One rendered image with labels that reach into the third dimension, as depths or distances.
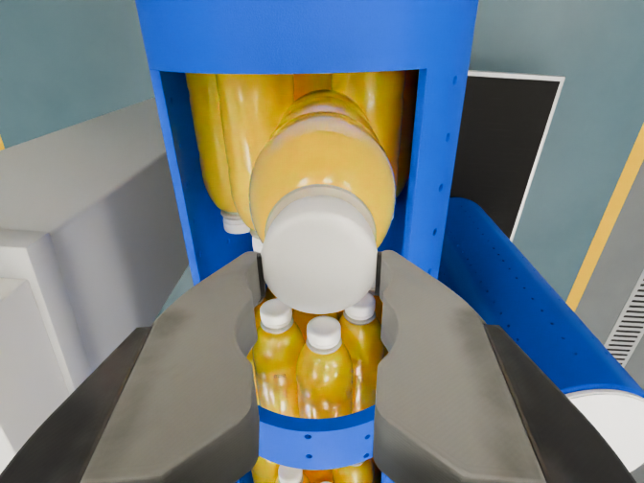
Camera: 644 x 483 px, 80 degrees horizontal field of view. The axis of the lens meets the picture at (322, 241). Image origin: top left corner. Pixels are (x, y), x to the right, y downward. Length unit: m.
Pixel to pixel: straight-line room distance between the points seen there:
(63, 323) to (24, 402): 0.09
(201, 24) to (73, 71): 1.48
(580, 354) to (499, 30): 1.10
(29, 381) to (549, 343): 0.83
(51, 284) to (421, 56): 0.45
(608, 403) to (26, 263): 0.87
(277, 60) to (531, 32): 1.42
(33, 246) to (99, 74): 1.25
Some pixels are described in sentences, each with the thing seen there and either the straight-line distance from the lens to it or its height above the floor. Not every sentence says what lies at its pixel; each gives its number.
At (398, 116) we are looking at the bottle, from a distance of 0.39.
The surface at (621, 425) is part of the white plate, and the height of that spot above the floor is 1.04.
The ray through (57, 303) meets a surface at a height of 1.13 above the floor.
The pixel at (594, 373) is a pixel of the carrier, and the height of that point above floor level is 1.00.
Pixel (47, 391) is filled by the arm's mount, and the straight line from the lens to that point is 0.59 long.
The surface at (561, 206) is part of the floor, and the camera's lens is 1.88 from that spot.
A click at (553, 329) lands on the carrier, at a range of 0.92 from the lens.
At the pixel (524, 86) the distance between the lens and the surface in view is 1.49.
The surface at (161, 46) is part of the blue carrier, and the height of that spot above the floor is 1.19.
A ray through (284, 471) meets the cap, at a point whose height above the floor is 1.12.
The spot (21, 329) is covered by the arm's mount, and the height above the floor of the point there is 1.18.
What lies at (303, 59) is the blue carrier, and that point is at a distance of 0.26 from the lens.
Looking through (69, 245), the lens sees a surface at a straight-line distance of 0.59.
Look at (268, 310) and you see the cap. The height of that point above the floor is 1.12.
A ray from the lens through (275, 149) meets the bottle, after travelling 0.17.
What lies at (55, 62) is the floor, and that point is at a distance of 1.79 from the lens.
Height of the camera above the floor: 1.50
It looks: 62 degrees down
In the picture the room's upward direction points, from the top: 178 degrees counter-clockwise
